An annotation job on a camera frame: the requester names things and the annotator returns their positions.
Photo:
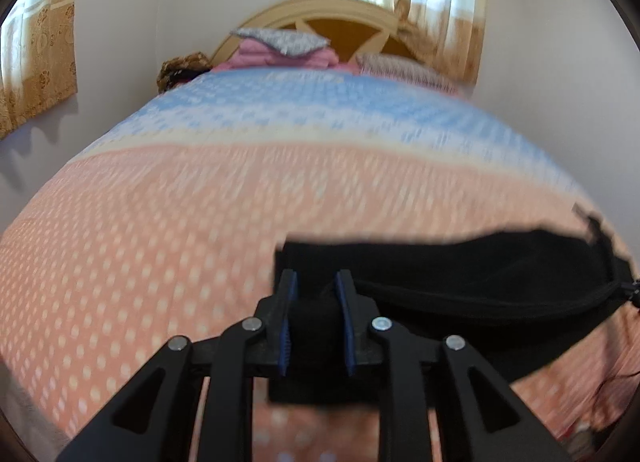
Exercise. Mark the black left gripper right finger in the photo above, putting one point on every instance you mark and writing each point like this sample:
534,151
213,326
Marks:
358,312

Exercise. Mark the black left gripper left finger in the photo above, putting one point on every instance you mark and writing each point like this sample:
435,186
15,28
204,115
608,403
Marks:
273,349

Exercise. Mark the black pants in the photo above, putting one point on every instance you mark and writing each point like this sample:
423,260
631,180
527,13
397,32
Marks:
522,298

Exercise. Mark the pink and blue dotted bedspread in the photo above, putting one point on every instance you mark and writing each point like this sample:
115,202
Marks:
168,223

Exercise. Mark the striped pillow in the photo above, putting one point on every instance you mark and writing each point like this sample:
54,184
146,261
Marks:
406,70

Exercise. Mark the pink folded blanket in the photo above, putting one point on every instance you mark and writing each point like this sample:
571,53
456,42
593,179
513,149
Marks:
254,54

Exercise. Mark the brown patterned bag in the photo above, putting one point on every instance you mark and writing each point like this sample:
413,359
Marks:
182,69

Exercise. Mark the grey patterned pillow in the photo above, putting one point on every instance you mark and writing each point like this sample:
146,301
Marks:
291,43

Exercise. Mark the cream and brown wooden headboard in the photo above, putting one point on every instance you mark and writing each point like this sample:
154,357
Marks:
353,27

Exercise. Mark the gold curtain on side window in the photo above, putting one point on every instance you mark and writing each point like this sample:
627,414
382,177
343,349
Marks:
38,64

